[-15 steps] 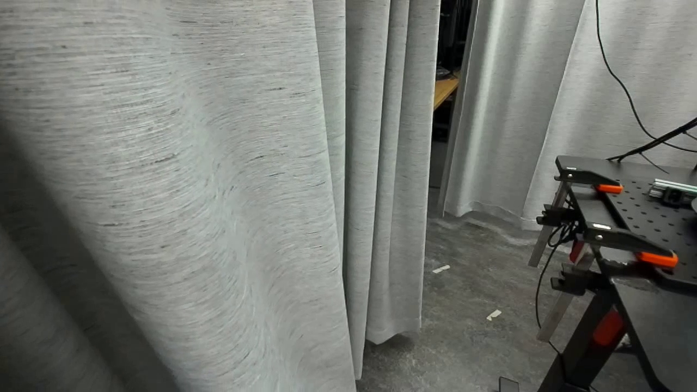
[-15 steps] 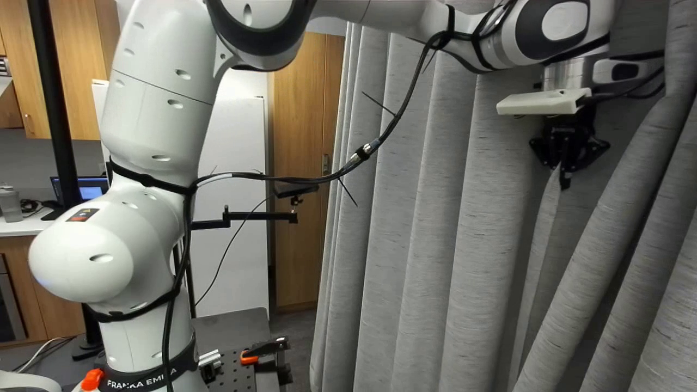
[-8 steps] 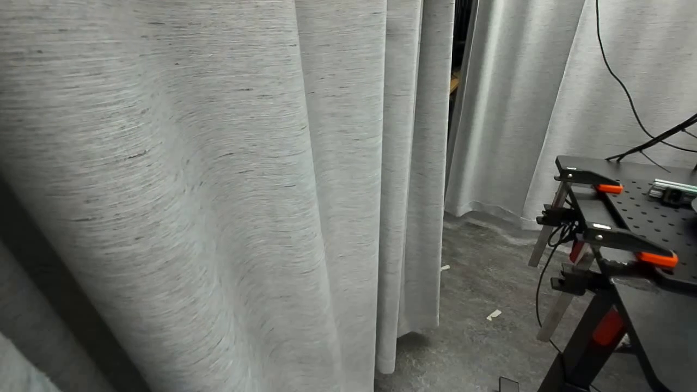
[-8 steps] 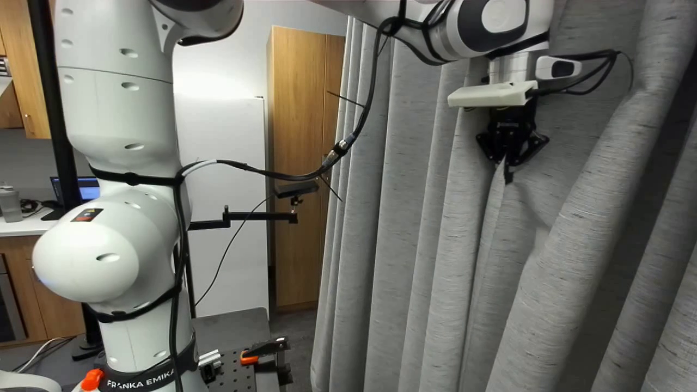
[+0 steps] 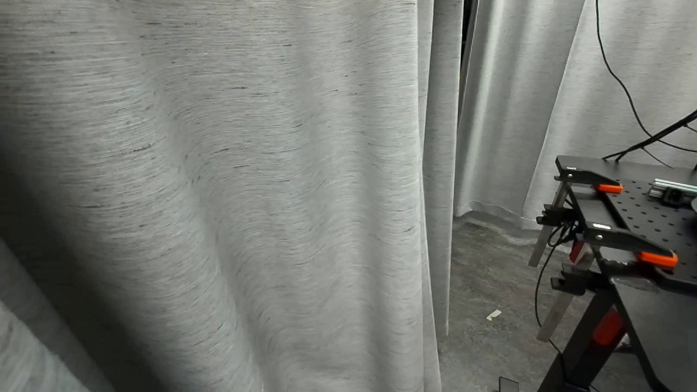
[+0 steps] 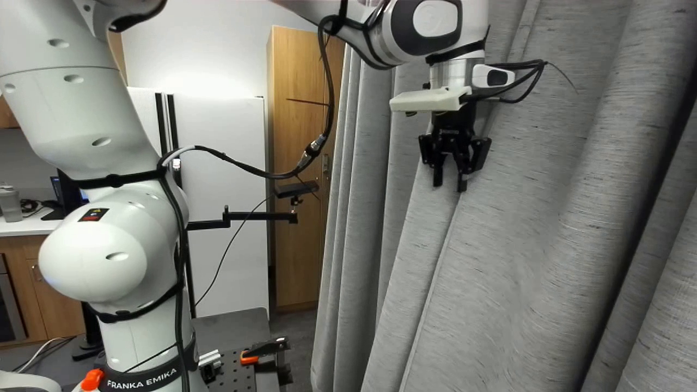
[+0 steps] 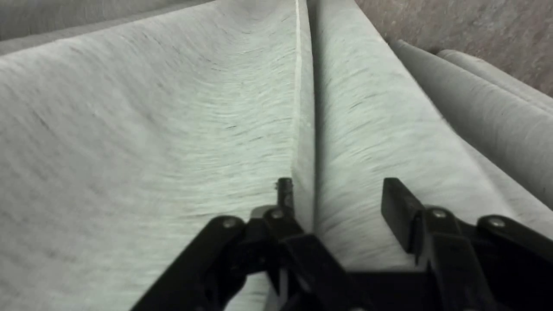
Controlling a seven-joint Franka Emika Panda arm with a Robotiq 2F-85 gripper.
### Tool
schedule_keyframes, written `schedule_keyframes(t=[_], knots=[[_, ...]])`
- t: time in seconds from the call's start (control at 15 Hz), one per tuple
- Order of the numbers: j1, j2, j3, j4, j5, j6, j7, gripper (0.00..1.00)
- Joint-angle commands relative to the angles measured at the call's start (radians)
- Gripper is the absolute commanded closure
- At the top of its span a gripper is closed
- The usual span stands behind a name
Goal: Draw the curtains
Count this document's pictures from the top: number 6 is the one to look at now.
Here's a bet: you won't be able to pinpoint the orange black bar clamp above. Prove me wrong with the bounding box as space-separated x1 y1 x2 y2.
238 333 294 371

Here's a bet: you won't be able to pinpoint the brown wooden door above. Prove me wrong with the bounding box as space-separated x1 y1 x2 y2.
266 24 349 317

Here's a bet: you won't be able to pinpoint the orange clamp handle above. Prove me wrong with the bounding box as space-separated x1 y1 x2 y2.
79 366 110 392

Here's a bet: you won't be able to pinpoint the white round object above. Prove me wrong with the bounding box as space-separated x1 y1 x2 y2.
0 369 61 392

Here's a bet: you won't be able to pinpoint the small silver metal bracket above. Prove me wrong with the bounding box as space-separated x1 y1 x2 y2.
197 349 225 371

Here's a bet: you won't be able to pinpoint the black door handle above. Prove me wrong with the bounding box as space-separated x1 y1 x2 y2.
272 179 322 201

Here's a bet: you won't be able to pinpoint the grey textured curtain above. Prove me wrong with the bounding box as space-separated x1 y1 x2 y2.
310 0 697 392

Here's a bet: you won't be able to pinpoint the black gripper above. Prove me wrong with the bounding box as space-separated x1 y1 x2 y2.
416 100 494 197

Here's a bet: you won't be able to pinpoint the thin black wire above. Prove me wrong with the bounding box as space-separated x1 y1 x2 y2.
193 198 268 309

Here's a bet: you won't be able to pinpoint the black perforated work table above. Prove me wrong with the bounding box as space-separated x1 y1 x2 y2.
195 347 297 392

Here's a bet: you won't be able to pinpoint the white countertop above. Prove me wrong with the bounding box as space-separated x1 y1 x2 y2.
0 208 69 240

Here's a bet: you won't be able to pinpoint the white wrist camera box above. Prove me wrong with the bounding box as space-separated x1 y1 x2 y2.
389 84 475 118

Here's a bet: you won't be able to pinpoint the black vertical stand rails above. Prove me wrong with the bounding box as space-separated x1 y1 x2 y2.
152 91 184 160

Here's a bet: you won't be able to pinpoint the wooden base cabinet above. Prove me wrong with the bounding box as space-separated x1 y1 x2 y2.
0 235 89 344

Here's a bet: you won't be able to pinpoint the clear glass jar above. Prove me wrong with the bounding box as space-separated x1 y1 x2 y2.
0 184 25 225

